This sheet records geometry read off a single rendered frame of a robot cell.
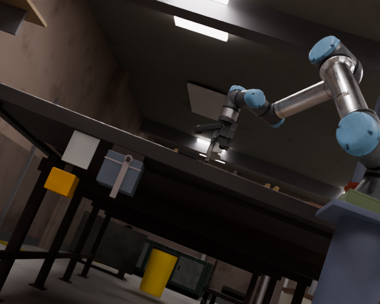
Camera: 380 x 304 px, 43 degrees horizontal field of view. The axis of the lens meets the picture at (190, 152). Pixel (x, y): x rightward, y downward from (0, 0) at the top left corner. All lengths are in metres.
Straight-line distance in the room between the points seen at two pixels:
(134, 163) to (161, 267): 5.30
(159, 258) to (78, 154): 5.27
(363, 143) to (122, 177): 0.81
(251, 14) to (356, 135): 3.45
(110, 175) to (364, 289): 0.90
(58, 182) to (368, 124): 1.03
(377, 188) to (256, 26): 3.39
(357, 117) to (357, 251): 0.37
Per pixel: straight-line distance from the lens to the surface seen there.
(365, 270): 1.44
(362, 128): 1.44
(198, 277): 9.75
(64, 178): 1.76
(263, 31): 4.71
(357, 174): 4.02
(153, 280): 7.00
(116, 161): 1.74
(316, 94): 1.93
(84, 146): 1.80
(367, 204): 1.42
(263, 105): 2.02
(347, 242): 1.46
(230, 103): 2.05
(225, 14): 4.78
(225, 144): 2.00
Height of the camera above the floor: 0.56
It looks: 12 degrees up
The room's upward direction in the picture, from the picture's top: 22 degrees clockwise
